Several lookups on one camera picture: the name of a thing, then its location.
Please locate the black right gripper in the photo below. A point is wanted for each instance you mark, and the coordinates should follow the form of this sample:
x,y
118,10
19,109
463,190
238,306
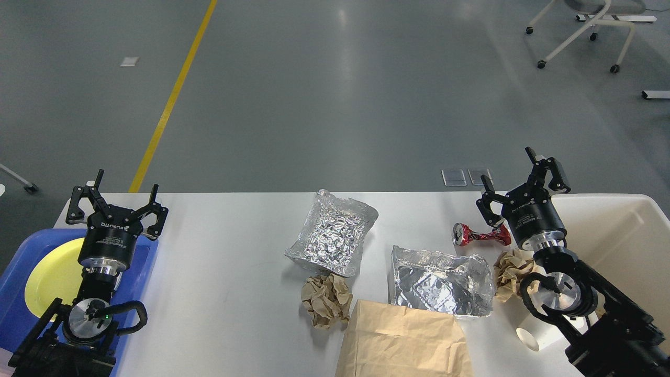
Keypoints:
x,y
528,208

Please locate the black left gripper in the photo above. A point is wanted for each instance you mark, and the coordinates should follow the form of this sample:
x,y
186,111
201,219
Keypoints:
x,y
110,243

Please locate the yellow-green plastic plate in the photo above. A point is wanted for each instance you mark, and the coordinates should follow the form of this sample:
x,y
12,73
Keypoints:
x,y
60,275

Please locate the foil tray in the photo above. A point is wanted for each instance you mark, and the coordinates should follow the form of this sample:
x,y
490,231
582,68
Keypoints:
x,y
434,281
333,234

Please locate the brown paper bag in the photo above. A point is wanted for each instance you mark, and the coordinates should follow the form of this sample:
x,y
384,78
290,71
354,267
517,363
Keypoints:
x,y
390,340

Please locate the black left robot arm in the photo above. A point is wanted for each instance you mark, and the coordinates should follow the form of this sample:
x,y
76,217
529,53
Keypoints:
x,y
77,339

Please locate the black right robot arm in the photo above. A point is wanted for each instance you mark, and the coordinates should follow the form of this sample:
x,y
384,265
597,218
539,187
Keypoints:
x,y
607,332

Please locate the floor outlet plates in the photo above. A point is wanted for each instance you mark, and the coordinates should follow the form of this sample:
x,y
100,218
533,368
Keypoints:
x,y
464,177

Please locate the crushed red soda can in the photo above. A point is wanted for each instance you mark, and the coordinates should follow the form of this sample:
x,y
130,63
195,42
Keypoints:
x,y
463,235

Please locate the small crumpled brown paper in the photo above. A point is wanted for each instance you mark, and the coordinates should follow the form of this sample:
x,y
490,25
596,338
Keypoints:
x,y
511,267

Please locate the white chair leg left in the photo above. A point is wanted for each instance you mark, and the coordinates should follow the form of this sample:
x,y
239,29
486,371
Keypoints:
x,y
28,186

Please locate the cream plastic bin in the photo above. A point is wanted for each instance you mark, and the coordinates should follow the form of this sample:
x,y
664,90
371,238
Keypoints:
x,y
625,238

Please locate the white paper cup lying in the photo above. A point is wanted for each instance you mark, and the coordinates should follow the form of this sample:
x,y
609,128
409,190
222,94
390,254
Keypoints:
x,y
536,334

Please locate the white bar on floor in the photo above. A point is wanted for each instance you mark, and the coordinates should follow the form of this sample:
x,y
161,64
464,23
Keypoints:
x,y
655,94

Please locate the white office chair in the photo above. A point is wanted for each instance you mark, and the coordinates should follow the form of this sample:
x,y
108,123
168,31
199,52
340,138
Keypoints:
x,y
620,14

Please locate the crumpled brown paper ball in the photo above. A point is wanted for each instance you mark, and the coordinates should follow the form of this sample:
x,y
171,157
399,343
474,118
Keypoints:
x,y
327,300

